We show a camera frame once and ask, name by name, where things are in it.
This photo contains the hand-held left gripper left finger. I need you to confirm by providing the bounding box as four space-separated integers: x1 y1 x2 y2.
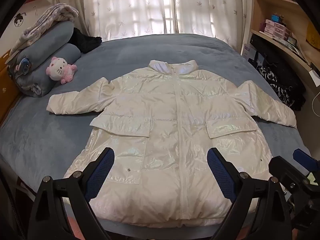
30 147 115 240

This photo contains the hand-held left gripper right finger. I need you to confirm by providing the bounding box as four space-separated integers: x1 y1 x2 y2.
207 147 293 240

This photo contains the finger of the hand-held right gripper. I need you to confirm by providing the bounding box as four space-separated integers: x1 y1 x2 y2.
269 156 314 193
293 149 320 174

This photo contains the shiny white puffer jacket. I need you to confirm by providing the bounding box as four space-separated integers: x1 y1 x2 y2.
46 59 297 228

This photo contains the black and white patterned cloth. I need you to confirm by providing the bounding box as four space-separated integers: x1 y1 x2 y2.
257 65 306 111

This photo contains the grey rolled blanket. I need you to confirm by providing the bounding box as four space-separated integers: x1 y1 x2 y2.
15 44 82 98
10 20 75 68

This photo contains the pink and white cat plush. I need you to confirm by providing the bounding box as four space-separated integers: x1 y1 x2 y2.
46 56 77 84

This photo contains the pile of magazines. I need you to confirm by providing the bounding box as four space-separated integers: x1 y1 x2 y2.
272 34 309 60

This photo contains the grey-blue bed blanket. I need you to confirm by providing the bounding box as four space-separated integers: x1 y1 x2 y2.
0 32 307 230

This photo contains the white cardboard box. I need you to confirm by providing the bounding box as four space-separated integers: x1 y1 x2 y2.
241 43 258 62

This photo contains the yellow bag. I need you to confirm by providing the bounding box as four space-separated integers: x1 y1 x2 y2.
306 21 320 46

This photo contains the orange wooden headboard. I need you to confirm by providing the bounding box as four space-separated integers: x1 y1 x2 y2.
0 52 23 125

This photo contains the stack of pink boxes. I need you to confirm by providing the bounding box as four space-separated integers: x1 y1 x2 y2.
264 19 292 40

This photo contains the black fuzzy cloth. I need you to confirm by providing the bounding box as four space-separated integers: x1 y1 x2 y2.
67 27 102 54

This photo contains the light wooden bookshelf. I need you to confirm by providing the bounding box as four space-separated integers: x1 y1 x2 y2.
250 0 320 98

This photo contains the white floral curtain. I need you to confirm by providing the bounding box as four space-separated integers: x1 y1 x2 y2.
174 0 254 53
54 0 177 45

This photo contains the floral folded quilt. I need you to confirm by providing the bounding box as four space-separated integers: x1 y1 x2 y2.
10 2 79 55

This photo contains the white cable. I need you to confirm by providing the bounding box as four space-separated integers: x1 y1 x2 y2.
311 96 320 117

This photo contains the cartoon face wall sticker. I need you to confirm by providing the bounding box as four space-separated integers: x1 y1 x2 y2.
14 11 24 28

